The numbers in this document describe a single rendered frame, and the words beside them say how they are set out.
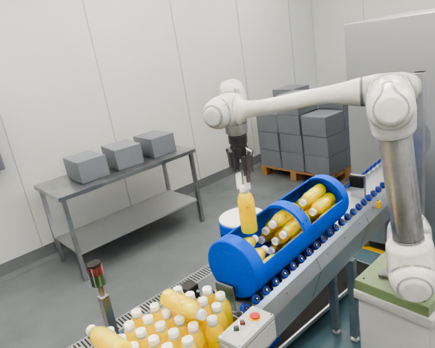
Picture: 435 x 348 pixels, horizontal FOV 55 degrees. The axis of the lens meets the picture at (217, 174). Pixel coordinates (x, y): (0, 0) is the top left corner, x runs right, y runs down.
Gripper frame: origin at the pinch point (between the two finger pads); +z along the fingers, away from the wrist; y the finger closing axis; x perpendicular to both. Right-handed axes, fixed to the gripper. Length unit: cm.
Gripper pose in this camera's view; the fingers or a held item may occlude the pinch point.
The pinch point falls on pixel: (242, 181)
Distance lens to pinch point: 171.3
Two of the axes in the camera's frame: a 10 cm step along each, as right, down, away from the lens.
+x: -7.0, 3.1, -6.5
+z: 1.3, 9.4, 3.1
